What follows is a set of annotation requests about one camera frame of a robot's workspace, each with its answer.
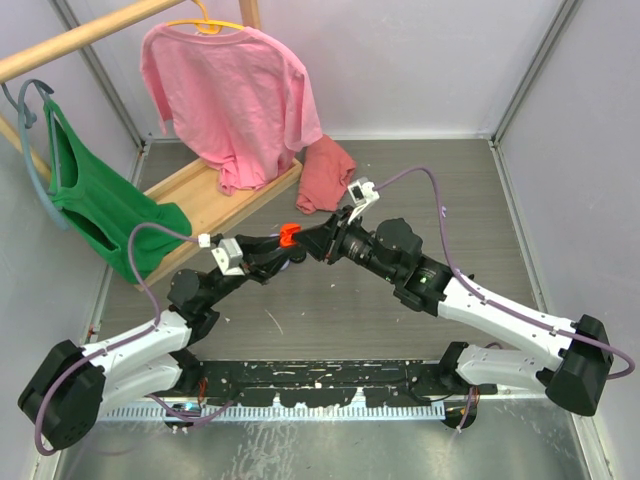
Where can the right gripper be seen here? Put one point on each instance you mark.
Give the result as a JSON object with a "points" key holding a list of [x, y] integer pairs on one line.
{"points": [[315, 239]]}

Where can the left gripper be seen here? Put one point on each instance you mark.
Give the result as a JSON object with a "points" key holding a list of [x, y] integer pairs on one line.
{"points": [[259, 260]]}

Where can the orange earbud case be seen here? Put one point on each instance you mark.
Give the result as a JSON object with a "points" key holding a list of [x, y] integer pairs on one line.
{"points": [[287, 235]]}

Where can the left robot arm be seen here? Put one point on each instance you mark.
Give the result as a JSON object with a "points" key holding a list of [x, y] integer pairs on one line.
{"points": [[75, 385]]}

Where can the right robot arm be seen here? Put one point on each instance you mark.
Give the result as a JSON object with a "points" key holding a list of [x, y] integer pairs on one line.
{"points": [[569, 361]]}

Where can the black earbud case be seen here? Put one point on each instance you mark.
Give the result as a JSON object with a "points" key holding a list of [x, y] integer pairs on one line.
{"points": [[298, 257]]}

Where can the salmon folded shirt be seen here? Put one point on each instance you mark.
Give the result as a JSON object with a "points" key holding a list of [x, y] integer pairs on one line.
{"points": [[327, 171]]}

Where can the pink t-shirt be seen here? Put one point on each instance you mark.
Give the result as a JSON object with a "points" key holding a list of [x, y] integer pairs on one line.
{"points": [[241, 101]]}

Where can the green tank top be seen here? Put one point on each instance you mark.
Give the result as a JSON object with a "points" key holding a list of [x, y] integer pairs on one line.
{"points": [[104, 207]]}

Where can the yellow hanger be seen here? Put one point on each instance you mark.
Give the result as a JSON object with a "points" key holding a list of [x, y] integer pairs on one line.
{"points": [[205, 24]]}

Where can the wooden clothes rack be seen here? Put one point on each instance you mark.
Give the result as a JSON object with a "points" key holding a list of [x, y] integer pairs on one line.
{"points": [[79, 37]]}

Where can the grey-blue hanger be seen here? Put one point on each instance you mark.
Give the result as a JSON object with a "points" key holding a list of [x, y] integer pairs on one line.
{"points": [[35, 150]]}

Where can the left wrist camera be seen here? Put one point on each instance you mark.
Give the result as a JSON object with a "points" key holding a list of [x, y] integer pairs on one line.
{"points": [[229, 257]]}

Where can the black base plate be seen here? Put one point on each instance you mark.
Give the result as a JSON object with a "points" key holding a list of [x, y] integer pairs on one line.
{"points": [[394, 383]]}

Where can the white cable duct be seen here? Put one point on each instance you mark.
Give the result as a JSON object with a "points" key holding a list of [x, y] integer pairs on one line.
{"points": [[358, 411]]}

